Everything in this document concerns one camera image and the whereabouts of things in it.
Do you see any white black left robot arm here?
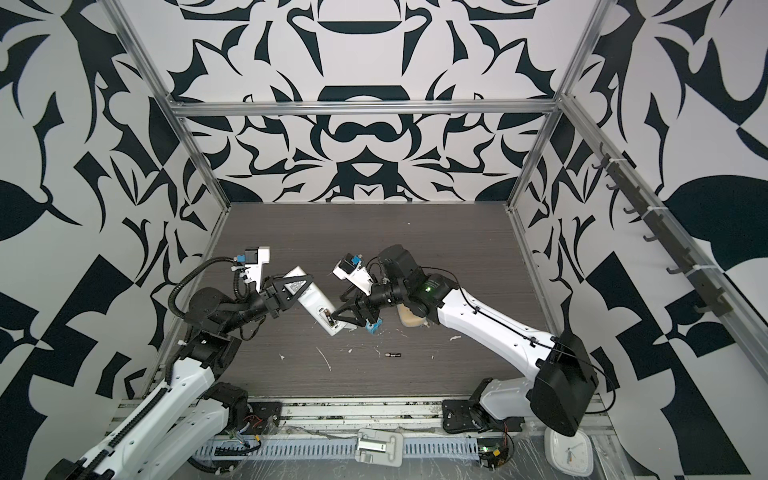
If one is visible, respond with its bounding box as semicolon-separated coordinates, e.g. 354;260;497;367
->
47;274;314;479

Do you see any white remote control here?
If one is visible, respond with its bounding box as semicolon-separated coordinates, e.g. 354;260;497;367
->
285;266;344;336

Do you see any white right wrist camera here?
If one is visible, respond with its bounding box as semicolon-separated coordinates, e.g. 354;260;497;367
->
333;254;374;296

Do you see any white square clock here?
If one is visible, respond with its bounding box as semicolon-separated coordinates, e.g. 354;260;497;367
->
544;428;594;478

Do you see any black coat hook rack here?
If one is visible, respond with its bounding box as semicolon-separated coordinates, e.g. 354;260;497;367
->
593;146;734;317

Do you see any small green circuit board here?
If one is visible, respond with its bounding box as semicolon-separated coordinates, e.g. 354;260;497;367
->
478;436;515;470

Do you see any wooden board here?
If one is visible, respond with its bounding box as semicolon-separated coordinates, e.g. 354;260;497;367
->
397;305;428;328

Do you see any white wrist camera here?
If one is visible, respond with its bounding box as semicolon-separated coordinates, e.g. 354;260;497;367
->
231;246;271;291
333;254;374;296

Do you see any blue owl toy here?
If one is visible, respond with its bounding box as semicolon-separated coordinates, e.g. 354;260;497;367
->
366;318;382;335

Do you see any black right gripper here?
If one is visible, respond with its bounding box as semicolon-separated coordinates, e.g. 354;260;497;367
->
333;281;413;327

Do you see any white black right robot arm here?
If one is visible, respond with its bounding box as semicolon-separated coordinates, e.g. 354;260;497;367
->
331;244;605;437

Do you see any white mounting bracket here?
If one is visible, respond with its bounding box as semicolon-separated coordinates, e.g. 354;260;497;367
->
354;429;405;468

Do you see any white slotted cable duct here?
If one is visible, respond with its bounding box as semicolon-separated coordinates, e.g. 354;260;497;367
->
193;437;480;461

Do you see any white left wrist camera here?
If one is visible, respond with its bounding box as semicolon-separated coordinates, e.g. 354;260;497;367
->
231;246;271;291

